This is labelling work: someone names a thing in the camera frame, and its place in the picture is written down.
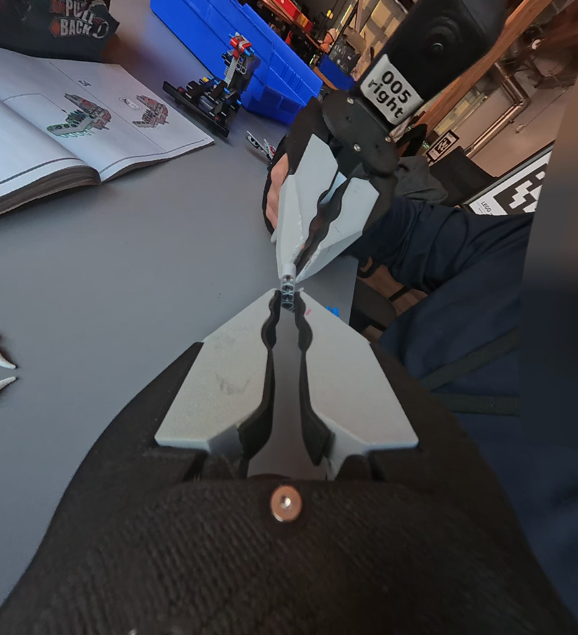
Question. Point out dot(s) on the open instruction booklet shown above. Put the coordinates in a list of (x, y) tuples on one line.
[(45, 139)]

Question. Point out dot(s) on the black lego set box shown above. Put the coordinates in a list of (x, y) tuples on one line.
[(45, 25)]

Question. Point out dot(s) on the person's right forearm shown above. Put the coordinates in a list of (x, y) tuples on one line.
[(442, 248)]

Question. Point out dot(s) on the person's right hand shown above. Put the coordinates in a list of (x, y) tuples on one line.
[(276, 183)]

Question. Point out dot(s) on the grey cloth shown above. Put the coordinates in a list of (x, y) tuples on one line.
[(420, 181)]

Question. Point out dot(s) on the large black white marker sign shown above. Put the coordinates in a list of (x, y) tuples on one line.
[(517, 188)]

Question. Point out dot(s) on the black lego chassis build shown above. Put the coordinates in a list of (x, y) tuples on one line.
[(214, 94)]

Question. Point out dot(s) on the grey bent lego beam assembly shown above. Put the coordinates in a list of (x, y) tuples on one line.
[(289, 287)]

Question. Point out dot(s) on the blue plastic bin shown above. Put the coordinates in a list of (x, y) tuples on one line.
[(219, 49)]

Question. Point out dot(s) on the grey white lego subassembly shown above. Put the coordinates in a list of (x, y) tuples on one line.
[(261, 146)]

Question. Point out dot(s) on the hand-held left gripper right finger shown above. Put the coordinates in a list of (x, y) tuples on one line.
[(353, 392)]

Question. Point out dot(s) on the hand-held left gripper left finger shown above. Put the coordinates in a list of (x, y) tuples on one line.
[(209, 387)]

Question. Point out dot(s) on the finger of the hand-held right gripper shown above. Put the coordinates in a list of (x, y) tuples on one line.
[(353, 213), (301, 198)]

